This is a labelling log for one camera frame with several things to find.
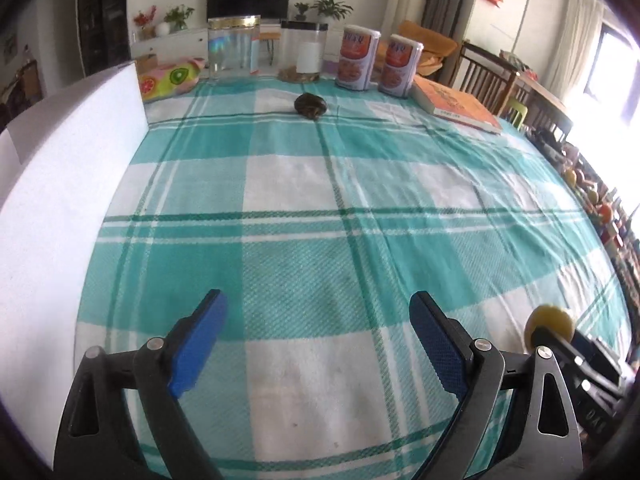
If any yellow-green pear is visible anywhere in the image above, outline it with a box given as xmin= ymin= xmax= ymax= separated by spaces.
xmin=523 ymin=304 xmax=575 ymax=352

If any dark brown rotten fruit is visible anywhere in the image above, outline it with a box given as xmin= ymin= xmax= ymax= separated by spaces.
xmin=294 ymin=92 xmax=328 ymax=120

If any green plastic stool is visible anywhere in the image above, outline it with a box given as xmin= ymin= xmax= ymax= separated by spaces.
xmin=506 ymin=98 xmax=528 ymax=129

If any white cardboard box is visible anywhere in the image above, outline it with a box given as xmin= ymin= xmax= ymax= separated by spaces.
xmin=0 ymin=63 xmax=148 ymax=464

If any wooden side table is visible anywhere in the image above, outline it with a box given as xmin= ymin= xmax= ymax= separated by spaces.
xmin=499 ymin=50 xmax=573 ymax=142

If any orange book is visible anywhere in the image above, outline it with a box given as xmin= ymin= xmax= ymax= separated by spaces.
xmin=410 ymin=76 xmax=502 ymax=134

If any teal white plaid tablecloth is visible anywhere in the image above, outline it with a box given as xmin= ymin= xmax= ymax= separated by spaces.
xmin=76 ymin=78 xmax=631 ymax=479

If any dark wooden chair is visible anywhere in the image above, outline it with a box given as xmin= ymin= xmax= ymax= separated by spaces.
xmin=449 ymin=41 xmax=521 ymax=116

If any orange lounge chair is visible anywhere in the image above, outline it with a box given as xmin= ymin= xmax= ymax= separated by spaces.
xmin=396 ymin=20 xmax=458 ymax=77

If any fruit print tissue pack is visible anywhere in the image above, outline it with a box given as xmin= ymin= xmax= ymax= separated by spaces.
xmin=138 ymin=58 xmax=205 ymax=103

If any right red white can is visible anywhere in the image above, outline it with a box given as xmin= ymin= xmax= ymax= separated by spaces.
xmin=378 ymin=34 xmax=423 ymax=99

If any red white can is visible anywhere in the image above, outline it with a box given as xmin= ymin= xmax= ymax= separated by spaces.
xmin=335 ymin=25 xmax=381 ymax=91
xmin=378 ymin=34 xmax=423 ymax=99

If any left red white can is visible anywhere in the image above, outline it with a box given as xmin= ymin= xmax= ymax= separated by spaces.
xmin=335 ymin=25 xmax=381 ymax=91

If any white tv cabinet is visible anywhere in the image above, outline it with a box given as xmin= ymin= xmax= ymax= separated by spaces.
xmin=130 ymin=28 xmax=208 ymax=63

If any red flower vase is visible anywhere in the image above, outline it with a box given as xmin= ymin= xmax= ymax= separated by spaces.
xmin=134 ymin=4 xmax=157 ymax=41

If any clear jar gold lid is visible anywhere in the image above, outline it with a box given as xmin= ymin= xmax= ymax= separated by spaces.
xmin=207 ymin=15 xmax=260 ymax=79

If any left potted plant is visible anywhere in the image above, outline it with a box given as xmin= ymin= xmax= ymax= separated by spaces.
xmin=164 ymin=4 xmax=195 ymax=32

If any clear jar black lid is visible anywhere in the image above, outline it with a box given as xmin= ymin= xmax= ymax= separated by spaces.
xmin=277 ymin=21 xmax=329 ymax=84

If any wooden bench stool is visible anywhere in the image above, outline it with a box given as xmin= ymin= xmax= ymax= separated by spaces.
xmin=259 ymin=32 xmax=281 ymax=65

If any green potted plant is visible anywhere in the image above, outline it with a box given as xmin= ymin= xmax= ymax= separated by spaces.
xmin=311 ymin=0 xmax=354 ymax=23

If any small potted plant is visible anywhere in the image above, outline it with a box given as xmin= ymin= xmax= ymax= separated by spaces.
xmin=294 ymin=2 xmax=310 ymax=22

